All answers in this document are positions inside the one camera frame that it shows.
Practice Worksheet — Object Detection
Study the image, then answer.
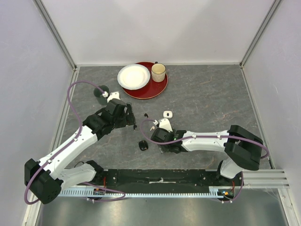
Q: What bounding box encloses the white earbud charging case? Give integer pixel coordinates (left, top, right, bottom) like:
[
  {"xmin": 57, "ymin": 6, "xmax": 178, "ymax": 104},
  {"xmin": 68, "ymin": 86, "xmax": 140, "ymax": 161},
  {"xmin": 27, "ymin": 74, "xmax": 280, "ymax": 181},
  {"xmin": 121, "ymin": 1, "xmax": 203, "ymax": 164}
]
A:
[{"xmin": 163, "ymin": 110, "xmax": 173, "ymax": 119}]

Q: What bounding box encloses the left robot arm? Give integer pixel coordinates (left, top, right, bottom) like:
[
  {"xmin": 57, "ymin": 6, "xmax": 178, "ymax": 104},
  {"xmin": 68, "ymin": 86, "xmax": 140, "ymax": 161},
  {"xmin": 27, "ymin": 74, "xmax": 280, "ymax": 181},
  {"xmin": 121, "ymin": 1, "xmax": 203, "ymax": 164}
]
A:
[{"xmin": 24, "ymin": 98, "xmax": 136, "ymax": 204}]

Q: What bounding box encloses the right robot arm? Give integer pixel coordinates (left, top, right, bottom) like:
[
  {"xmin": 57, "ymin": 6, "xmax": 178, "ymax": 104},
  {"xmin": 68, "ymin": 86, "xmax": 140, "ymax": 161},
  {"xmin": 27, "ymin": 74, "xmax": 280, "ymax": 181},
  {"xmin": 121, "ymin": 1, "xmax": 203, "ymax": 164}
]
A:
[{"xmin": 150, "ymin": 125, "xmax": 263, "ymax": 186}]

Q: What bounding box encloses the black earbud charging case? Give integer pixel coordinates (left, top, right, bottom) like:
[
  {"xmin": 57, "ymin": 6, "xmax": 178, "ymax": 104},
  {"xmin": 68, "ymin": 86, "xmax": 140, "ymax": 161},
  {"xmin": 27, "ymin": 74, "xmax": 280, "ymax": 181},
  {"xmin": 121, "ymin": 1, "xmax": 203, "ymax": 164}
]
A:
[{"xmin": 138, "ymin": 140, "xmax": 149, "ymax": 151}]

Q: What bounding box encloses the dark green mug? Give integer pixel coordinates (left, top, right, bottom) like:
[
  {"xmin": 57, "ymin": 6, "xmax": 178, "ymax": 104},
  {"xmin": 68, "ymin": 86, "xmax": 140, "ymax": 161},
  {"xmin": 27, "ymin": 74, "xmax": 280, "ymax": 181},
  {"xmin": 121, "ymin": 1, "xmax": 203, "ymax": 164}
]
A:
[{"xmin": 93, "ymin": 85, "xmax": 109, "ymax": 105}]

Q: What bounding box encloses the red round tray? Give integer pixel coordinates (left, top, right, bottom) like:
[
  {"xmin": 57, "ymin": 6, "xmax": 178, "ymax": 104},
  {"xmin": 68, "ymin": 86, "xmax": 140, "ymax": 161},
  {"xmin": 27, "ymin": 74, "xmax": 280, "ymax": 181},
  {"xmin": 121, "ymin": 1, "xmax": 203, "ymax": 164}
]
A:
[{"xmin": 122, "ymin": 62, "xmax": 168, "ymax": 99}]

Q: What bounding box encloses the white paper plate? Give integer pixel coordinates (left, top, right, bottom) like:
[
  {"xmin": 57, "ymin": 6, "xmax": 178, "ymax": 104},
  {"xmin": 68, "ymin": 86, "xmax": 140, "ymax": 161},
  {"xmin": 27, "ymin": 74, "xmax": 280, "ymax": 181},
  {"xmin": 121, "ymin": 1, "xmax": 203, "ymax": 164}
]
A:
[{"xmin": 117, "ymin": 64, "xmax": 151, "ymax": 90}]

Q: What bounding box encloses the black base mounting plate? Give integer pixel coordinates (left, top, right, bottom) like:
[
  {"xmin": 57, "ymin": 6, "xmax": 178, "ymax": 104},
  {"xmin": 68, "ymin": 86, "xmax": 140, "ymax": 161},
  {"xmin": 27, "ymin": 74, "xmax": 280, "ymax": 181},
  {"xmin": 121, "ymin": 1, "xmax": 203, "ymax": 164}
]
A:
[{"xmin": 92, "ymin": 169, "xmax": 241, "ymax": 194}]

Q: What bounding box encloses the beige ceramic cup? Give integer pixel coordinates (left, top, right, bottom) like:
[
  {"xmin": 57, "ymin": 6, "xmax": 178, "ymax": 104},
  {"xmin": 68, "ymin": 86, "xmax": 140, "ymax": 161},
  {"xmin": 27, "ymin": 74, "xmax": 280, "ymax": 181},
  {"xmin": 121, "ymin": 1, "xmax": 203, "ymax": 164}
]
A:
[{"xmin": 151, "ymin": 62, "xmax": 166, "ymax": 82}]

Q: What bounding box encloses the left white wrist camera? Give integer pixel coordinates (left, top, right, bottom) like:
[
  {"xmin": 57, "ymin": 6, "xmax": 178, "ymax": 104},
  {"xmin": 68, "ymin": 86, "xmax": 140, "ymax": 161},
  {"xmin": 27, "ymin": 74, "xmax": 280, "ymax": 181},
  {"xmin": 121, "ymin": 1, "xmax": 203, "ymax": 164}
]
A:
[{"xmin": 102, "ymin": 91, "xmax": 120, "ymax": 103}]

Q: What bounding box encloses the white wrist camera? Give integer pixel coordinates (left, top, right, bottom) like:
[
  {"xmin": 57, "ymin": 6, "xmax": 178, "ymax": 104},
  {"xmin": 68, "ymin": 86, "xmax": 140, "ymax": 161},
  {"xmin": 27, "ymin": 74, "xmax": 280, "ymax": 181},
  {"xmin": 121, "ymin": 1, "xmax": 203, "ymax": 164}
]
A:
[
  {"xmin": 102, "ymin": 91, "xmax": 120, "ymax": 103},
  {"xmin": 153, "ymin": 118, "xmax": 173, "ymax": 132}
]

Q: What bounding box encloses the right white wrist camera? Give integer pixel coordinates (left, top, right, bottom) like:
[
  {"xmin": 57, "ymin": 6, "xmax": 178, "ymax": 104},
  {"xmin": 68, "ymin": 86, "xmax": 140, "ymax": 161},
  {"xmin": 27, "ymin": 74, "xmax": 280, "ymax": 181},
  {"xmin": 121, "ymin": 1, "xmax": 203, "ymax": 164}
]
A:
[{"xmin": 153, "ymin": 118, "xmax": 173, "ymax": 132}]

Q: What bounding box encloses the slotted cable duct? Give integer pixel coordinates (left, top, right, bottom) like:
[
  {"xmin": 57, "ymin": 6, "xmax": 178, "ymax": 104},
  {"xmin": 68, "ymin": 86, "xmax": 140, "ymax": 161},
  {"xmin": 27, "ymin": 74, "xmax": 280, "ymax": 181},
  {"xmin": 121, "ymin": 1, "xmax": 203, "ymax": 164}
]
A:
[{"xmin": 58, "ymin": 186, "xmax": 234, "ymax": 198}]

